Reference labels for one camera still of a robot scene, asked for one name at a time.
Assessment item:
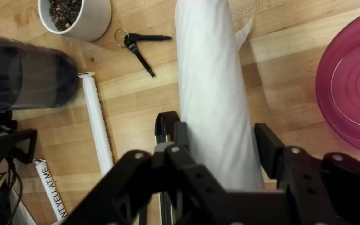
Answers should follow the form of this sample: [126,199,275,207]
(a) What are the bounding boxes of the white paper towel roll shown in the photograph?
[175,0,263,192]

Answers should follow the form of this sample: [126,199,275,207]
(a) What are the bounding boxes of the white cup with beans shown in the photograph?
[37,0,112,42]

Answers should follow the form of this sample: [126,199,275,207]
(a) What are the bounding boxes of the black keys on ring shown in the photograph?
[113,29,171,78]

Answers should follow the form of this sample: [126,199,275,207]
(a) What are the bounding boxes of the dark translucent water bottle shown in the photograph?
[0,38,78,112]

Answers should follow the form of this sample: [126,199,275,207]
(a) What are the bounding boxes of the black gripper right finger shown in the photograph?
[253,123,286,180]

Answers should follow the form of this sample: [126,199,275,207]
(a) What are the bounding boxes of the black stand frame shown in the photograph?
[0,112,37,164]

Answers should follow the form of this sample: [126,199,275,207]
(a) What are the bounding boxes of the pink plastic bowl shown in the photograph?
[315,17,360,150]

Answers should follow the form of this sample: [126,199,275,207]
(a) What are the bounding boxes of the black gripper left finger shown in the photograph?
[153,112,190,153]

